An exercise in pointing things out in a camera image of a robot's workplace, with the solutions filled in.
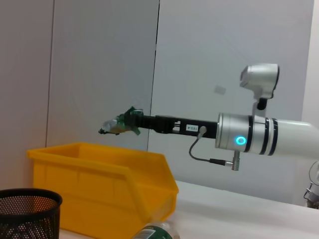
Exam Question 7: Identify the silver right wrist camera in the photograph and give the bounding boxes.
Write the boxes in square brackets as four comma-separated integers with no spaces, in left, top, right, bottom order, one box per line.
[239,63,280,118]

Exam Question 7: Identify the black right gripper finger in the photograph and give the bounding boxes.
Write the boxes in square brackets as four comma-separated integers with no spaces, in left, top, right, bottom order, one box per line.
[127,112,179,134]

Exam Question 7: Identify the black mesh pen cup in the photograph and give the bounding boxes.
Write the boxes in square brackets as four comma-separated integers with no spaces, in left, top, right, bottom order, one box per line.
[0,188,63,239]

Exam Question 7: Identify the clear water bottle green label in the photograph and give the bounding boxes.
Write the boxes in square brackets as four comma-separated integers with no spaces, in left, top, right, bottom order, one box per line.
[136,220,181,239]

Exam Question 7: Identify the right gripper cable with plug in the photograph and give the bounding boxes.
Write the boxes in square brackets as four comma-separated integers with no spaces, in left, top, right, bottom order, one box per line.
[188,125,242,172]

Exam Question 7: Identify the yellow plastic bin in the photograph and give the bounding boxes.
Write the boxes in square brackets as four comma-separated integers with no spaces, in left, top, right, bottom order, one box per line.
[26,142,179,233]

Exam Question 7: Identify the green plastic wrapper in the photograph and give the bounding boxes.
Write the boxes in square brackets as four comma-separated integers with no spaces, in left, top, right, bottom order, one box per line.
[98,106,144,137]

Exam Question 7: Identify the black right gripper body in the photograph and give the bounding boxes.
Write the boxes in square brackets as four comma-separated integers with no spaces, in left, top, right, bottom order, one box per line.
[174,118,218,139]

